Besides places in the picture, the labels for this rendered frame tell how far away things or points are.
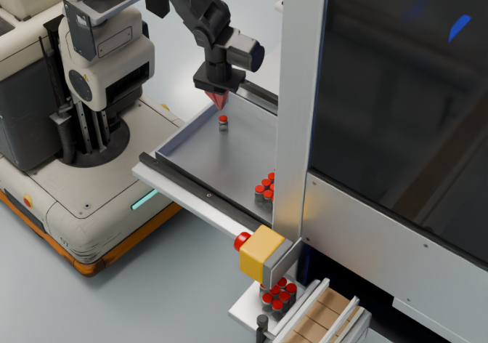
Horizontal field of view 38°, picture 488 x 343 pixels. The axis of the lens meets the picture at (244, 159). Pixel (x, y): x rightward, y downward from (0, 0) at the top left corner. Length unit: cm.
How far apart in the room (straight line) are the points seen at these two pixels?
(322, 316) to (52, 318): 132
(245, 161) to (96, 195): 87
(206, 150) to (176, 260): 94
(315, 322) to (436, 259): 30
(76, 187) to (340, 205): 139
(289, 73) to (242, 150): 61
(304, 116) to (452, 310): 40
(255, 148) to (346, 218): 51
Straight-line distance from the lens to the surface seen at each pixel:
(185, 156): 163
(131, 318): 242
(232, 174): 159
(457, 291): 116
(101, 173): 244
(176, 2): 139
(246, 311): 138
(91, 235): 231
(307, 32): 98
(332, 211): 119
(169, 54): 331
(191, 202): 154
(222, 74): 150
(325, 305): 134
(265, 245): 128
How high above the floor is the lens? 207
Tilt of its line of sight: 47 degrees down
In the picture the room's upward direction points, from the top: straight up
